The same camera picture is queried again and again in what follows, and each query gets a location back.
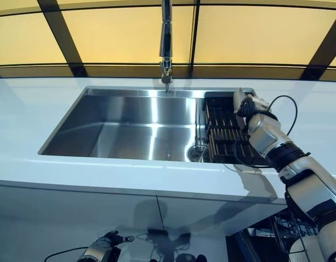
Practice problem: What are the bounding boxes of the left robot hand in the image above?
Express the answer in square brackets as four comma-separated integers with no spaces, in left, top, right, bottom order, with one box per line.
[101,230,134,247]

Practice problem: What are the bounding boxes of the open dishwasher wire rack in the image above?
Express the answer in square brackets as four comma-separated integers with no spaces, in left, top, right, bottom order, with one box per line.
[225,212,321,262]

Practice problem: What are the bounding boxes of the dark framed amber window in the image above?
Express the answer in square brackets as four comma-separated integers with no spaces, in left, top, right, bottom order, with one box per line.
[0,0,336,81]

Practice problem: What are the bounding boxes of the wide white cabinet door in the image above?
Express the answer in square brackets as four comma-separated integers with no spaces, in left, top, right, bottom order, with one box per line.
[0,184,164,262]

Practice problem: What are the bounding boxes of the chrome kitchen faucet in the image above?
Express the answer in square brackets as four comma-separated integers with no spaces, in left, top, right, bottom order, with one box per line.
[159,0,175,92]

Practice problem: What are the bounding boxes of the steel sink drain strainer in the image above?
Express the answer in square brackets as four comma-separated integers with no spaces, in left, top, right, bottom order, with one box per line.
[187,144,209,163]

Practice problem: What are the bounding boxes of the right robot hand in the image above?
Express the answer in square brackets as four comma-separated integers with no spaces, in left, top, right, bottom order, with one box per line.
[236,93,271,118]

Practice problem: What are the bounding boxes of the stainless steel sink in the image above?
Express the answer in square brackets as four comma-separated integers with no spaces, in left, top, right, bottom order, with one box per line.
[38,86,270,167]

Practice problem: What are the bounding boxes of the black dish rack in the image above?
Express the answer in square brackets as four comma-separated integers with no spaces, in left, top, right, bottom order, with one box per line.
[202,91,270,166]

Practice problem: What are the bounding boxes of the narrow white cabinet door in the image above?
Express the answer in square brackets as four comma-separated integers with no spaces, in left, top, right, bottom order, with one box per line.
[156,194,288,239]

